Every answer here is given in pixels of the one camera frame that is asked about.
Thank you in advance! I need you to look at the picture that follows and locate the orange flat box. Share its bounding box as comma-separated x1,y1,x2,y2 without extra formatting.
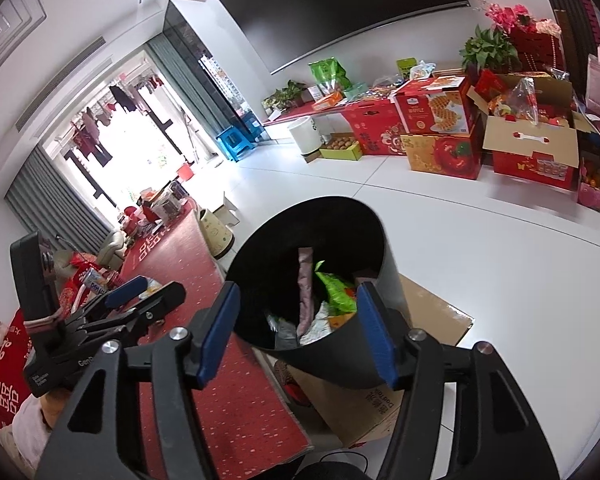
311,91,345,113

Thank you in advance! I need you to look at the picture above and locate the white television console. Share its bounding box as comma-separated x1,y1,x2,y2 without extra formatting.
260,95,411,131

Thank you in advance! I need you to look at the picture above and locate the clear plastic jar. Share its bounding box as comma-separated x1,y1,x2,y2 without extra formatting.
157,192,181,221

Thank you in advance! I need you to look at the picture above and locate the blue plastic stool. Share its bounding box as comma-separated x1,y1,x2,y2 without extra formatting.
216,125,255,162

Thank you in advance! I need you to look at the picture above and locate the white open carton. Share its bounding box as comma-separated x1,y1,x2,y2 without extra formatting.
212,192,241,228

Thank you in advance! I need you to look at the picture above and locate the large potted plant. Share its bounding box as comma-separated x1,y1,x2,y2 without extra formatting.
460,25,523,78

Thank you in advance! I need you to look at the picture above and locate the red round table cover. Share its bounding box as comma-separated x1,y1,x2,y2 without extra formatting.
121,199,206,271

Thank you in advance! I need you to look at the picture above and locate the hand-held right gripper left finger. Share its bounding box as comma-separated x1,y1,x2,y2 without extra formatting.
34,281,242,480

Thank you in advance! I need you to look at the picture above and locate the ceiling air vent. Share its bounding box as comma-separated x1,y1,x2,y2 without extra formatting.
15,35,106,131

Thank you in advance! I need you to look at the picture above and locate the narrow grey curtain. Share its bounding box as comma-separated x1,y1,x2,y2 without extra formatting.
145,40,221,136

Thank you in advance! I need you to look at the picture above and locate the green box of kiwis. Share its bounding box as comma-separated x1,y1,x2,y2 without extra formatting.
319,132,363,162

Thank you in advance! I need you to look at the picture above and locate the wide grey curtain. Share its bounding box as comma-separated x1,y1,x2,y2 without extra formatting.
4,145,118,261

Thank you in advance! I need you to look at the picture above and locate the large black television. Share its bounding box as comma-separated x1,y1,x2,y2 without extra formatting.
215,0,471,76

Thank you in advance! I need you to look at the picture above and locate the tall printed drink can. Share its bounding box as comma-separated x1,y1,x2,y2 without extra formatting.
77,267,111,296

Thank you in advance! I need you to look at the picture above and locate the pink flower bouquet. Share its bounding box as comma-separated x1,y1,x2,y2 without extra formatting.
472,0,566,73

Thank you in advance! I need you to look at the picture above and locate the pink long box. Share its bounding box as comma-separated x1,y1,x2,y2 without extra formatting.
295,246,315,338

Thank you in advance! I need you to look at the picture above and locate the beige armchair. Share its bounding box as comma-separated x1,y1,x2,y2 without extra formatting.
97,230,131,271

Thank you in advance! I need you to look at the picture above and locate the open red cardboard box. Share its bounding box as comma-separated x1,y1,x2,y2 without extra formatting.
467,72,581,191

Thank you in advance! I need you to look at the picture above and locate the hanging laundry row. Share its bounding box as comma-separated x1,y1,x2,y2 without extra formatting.
55,74,163,166

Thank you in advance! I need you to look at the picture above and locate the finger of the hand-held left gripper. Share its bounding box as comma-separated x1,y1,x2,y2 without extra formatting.
62,275,149,331
77,281,187,350

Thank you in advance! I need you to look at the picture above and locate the small potted plant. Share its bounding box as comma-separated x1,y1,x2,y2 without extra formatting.
262,80,308,111

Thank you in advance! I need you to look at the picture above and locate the green printed bag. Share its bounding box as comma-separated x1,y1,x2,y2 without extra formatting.
307,56,353,101

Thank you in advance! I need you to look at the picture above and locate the white cylindrical bin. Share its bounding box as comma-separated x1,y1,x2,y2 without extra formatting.
286,116,326,157

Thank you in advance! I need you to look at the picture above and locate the cream patterned wastebasket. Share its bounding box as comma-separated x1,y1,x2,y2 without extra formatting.
196,208,236,261

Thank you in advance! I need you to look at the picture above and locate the black trash bin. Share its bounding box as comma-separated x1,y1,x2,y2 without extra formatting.
226,196,408,390

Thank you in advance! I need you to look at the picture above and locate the black glass cabinet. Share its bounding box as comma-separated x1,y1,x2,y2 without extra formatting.
162,0,261,126

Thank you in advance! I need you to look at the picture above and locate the yellow red apple box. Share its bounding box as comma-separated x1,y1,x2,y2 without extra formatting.
400,132,483,181

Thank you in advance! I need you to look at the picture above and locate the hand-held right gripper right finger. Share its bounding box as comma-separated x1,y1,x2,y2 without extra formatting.
356,281,561,480

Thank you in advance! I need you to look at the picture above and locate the brown cardboard box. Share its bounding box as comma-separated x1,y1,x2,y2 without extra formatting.
275,272,475,448

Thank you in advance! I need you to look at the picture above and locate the red printed sofa blanket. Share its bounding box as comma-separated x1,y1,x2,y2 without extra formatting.
0,280,88,431

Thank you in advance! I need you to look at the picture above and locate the green snack bag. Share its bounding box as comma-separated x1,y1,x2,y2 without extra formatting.
314,259,360,317

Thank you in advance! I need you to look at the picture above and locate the person's left forearm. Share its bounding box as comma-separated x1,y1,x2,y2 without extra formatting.
0,390,71,478

